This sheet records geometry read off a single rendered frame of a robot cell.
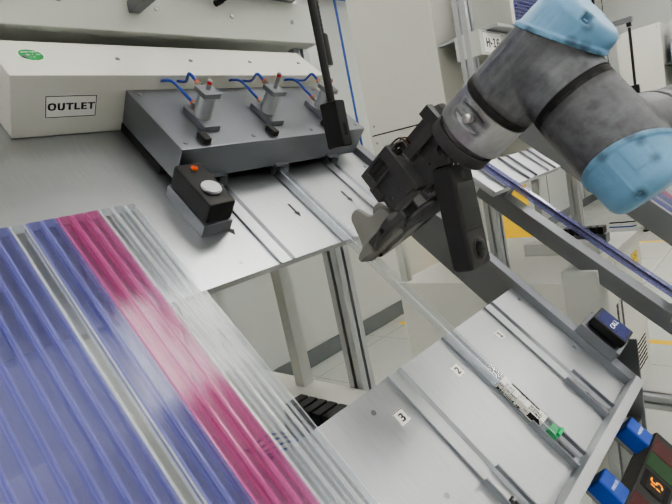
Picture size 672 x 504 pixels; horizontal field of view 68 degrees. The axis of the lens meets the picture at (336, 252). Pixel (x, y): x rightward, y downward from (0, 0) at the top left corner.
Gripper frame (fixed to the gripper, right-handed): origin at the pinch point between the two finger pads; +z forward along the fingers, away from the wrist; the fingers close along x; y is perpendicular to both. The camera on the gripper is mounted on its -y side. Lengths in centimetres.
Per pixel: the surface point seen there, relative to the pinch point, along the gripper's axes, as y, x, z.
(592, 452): -31.3, 0.0, -8.4
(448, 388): -17.9, 6.5, -3.1
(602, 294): -23.3, -42.7, -1.6
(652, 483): -39.3, -7.7, -7.1
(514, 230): 17, -304, 131
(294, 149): 20.4, -1.9, 1.9
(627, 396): -31.5, -13.2, -8.5
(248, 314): 51, -95, 173
